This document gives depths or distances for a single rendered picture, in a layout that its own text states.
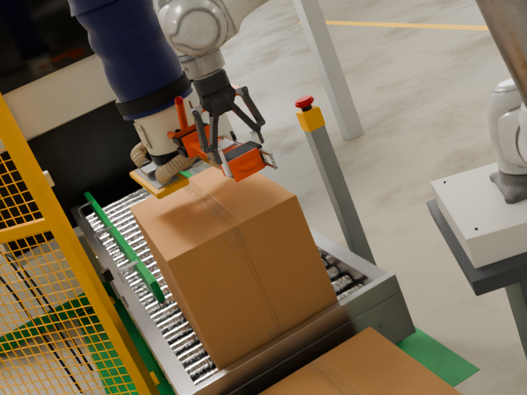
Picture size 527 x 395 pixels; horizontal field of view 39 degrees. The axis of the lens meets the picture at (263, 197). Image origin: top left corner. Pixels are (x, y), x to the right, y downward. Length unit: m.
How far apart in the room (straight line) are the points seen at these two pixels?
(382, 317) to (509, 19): 0.99
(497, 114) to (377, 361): 0.69
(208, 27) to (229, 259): 0.84
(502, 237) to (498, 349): 1.06
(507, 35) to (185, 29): 0.66
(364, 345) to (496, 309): 1.05
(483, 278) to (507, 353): 1.02
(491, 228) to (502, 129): 0.24
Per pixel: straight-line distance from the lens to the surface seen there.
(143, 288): 2.93
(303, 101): 2.56
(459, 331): 2.94
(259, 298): 2.09
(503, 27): 1.60
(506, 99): 1.84
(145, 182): 2.20
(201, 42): 1.36
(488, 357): 2.78
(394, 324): 2.24
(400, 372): 1.92
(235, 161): 1.60
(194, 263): 2.00
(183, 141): 1.92
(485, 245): 1.80
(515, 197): 1.90
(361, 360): 2.01
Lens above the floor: 1.68
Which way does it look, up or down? 20 degrees down
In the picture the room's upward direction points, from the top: 23 degrees counter-clockwise
